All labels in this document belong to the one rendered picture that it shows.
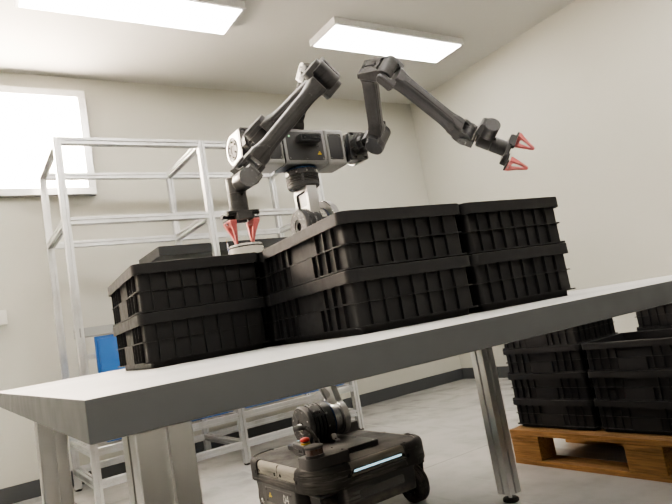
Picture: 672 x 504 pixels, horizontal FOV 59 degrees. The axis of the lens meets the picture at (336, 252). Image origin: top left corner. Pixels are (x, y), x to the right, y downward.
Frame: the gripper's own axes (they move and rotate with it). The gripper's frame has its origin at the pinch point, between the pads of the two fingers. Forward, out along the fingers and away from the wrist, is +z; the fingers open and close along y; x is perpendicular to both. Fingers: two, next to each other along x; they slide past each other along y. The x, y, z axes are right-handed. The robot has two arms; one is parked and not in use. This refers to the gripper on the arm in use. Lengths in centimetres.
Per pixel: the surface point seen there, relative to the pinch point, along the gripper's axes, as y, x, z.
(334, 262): -7, -64, 16
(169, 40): 49, 206, -175
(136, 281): -37.3, -28.2, 10.9
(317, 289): -8, -58, 20
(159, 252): 17, 185, -29
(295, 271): -8, -48, 15
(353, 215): -5, -71, 8
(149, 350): -37, -30, 26
